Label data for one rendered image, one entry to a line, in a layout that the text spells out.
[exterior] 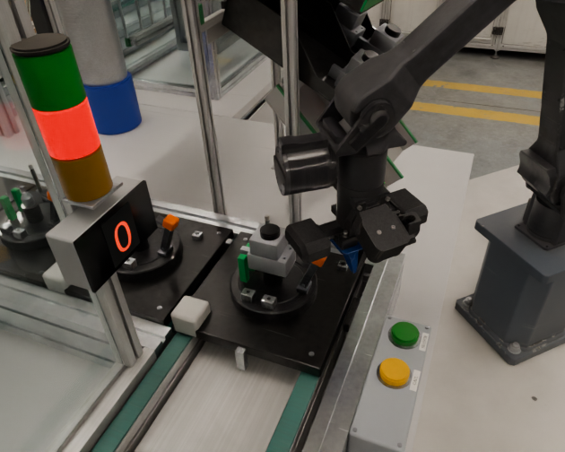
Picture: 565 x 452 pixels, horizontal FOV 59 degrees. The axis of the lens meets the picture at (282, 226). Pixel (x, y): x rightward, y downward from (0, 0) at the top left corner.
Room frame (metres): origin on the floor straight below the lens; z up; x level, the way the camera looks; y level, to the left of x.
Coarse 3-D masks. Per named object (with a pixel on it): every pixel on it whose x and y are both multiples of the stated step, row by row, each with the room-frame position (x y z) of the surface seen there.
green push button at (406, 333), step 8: (392, 328) 0.48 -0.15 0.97; (400, 328) 0.48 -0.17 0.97; (408, 328) 0.48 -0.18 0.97; (416, 328) 0.48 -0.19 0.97; (392, 336) 0.47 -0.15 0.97; (400, 336) 0.46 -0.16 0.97; (408, 336) 0.46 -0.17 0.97; (416, 336) 0.46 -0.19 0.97; (400, 344) 0.45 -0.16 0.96; (408, 344) 0.45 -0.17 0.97
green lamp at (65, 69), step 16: (16, 64) 0.43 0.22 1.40; (32, 64) 0.42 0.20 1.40; (48, 64) 0.43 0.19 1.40; (64, 64) 0.43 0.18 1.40; (32, 80) 0.42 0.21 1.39; (48, 80) 0.42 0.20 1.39; (64, 80) 0.43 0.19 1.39; (80, 80) 0.45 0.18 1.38; (32, 96) 0.43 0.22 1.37; (48, 96) 0.42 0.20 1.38; (64, 96) 0.43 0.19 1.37; (80, 96) 0.44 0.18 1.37
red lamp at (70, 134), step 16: (48, 112) 0.42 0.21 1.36; (64, 112) 0.43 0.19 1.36; (80, 112) 0.44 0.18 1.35; (48, 128) 0.42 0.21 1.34; (64, 128) 0.42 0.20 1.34; (80, 128) 0.43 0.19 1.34; (96, 128) 0.46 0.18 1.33; (48, 144) 0.43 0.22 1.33; (64, 144) 0.42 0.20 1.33; (80, 144) 0.43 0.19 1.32; (96, 144) 0.44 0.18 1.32
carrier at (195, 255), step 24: (192, 240) 0.71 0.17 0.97; (216, 240) 0.71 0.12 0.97; (144, 264) 0.63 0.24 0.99; (168, 264) 0.63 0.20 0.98; (192, 264) 0.64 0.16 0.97; (144, 288) 0.59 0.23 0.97; (168, 288) 0.59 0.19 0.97; (192, 288) 0.60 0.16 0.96; (144, 312) 0.54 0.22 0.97; (168, 312) 0.53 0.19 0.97
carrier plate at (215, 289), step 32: (224, 256) 0.66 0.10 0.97; (224, 288) 0.58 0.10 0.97; (320, 288) 0.57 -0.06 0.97; (352, 288) 0.57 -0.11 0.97; (224, 320) 0.51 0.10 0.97; (256, 320) 0.51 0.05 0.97; (288, 320) 0.51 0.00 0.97; (320, 320) 0.50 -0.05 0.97; (256, 352) 0.45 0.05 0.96; (288, 352) 0.45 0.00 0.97; (320, 352) 0.44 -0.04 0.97
